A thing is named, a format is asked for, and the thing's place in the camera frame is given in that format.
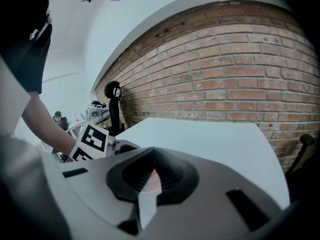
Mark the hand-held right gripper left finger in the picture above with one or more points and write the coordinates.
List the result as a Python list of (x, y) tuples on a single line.
[(95, 184)]

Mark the person's black shirt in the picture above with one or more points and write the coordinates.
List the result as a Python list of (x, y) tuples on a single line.
[(22, 46)]

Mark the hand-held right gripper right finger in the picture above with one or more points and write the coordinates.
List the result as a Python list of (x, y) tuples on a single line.
[(212, 201)]

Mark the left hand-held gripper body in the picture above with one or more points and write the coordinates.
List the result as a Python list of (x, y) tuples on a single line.
[(92, 141)]

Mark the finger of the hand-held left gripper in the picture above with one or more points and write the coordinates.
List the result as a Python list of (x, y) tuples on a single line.
[(128, 142)]

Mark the person's left forearm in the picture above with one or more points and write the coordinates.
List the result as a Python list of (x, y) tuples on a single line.
[(47, 124)]

